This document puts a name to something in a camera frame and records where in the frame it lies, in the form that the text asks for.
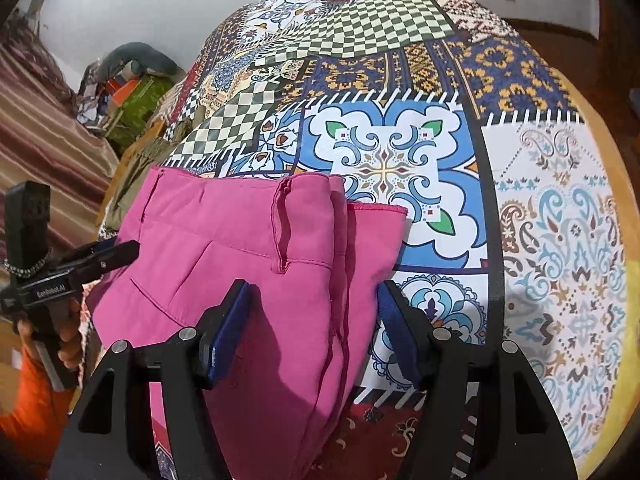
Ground pink pants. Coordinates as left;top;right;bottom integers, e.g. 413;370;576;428
87;167;407;479

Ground orange sleeve forearm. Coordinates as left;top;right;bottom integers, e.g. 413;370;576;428
1;350;75;479

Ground left hand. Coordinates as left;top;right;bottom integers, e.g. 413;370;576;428
16;298;82;370

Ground olive green folded garment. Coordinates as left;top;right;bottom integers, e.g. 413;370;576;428
102;119;192;232

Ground striped brown curtain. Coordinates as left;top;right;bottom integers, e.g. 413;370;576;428
1;13;118;255

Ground yellow blanket under bedspread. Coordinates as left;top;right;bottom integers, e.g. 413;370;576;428
549;66;640;480

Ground green storage bag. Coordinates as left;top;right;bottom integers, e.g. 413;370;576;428
105;75;174;157

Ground grey plush toy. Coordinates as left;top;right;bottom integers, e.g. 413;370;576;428
96;42;184;82

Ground patchwork patterned bedspread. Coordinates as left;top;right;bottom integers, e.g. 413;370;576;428
150;0;639;479

